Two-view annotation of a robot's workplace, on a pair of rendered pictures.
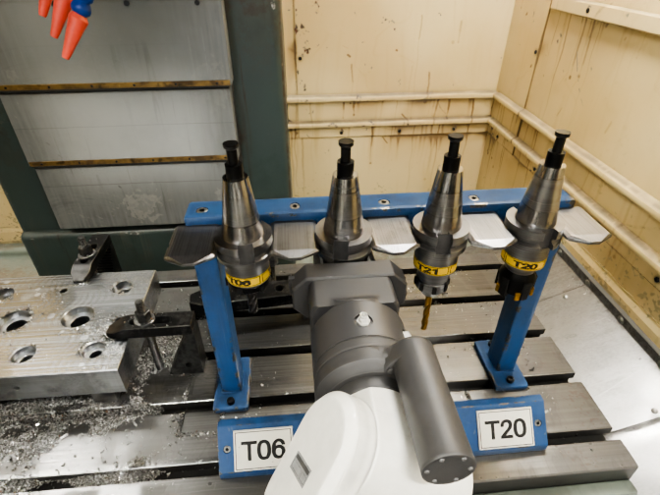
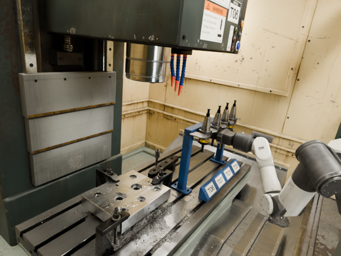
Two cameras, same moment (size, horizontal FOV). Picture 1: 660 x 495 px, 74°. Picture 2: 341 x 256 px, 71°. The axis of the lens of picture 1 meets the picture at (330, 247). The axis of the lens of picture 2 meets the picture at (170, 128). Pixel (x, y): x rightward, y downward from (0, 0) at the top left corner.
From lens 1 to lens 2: 1.04 m
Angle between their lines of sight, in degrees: 48
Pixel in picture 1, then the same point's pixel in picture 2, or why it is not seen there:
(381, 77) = not seen: hidden behind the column
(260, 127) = (115, 118)
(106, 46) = (79, 93)
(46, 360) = (150, 196)
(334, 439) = (263, 140)
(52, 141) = (46, 138)
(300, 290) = (222, 136)
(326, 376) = (248, 140)
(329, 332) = (240, 136)
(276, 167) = (118, 132)
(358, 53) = not seen: hidden behind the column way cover
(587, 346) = not seen: hidden behind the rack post
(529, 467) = (241, 172)
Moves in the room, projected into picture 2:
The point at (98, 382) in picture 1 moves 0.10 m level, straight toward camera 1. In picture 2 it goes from (165, 196) to (189, 198)
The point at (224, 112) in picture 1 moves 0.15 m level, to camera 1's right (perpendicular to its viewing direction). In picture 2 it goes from (111, 114) to (131, 110)
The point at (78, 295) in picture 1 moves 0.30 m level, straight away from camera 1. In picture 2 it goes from (124, 183) to (57, 175)
